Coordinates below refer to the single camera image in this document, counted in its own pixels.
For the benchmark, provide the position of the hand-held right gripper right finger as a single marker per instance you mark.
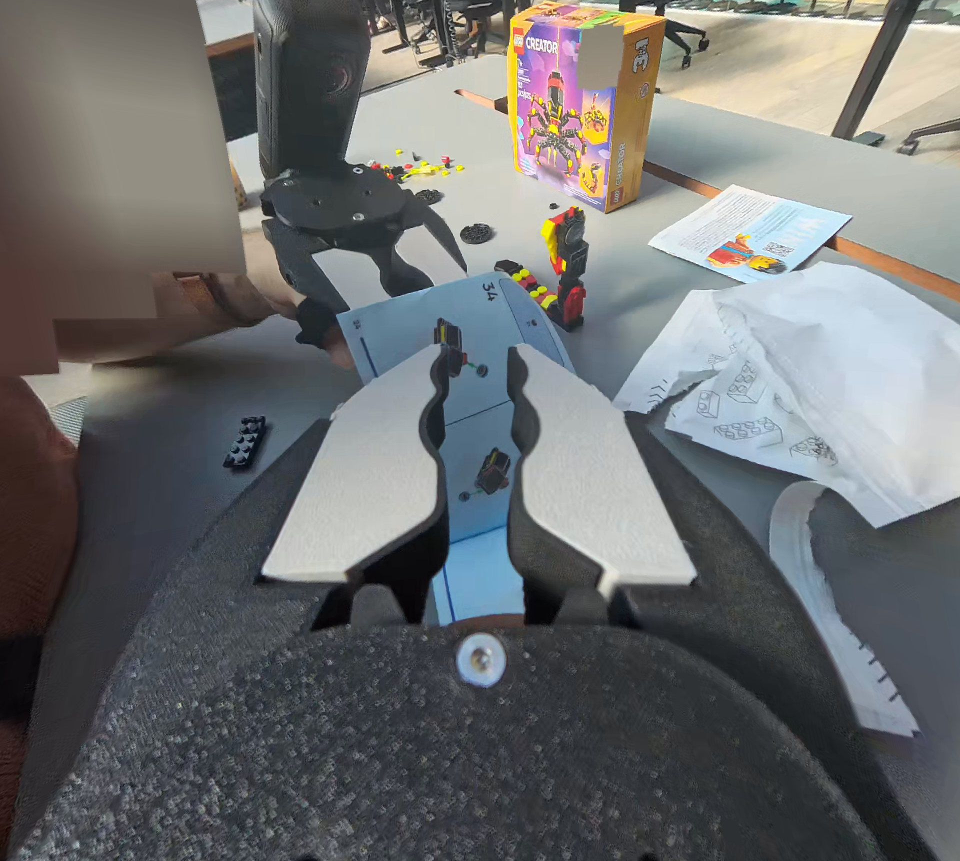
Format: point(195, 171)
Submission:
point(592, 493)

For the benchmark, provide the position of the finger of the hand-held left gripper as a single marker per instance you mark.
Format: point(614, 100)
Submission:
point(352, 280)
point(431, 223)

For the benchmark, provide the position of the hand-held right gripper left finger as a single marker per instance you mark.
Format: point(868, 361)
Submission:
point(367, 486)

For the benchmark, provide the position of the pale blue instruction booklet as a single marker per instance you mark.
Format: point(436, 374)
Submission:
point(397, 332)

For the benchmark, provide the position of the person's left forearm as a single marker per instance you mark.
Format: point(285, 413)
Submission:
point(112, 343)

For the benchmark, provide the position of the person's left hand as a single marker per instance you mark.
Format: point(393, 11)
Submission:
point(225, 302)

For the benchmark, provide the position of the black round brick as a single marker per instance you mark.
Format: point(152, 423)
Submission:
point(475, 233)
point(427, 196)

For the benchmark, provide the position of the pile of small loose bricks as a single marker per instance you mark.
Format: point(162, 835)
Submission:
point(420, 169)

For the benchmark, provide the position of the small red yellow brick assembly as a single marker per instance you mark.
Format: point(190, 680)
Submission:
point(525, 282)

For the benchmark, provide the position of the black studded plate brick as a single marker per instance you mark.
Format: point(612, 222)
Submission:
point(245, 442)

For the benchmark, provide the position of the tall red black brick model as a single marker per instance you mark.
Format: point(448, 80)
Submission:
point(574, 261)

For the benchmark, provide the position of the yellow purple toy set box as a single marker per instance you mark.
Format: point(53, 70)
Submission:
point(577, 126)

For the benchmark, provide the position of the torn white paper bag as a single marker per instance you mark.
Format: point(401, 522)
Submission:
point(825, 366)

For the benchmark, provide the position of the folded paper leaflet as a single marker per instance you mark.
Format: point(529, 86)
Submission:
point(750, 231)

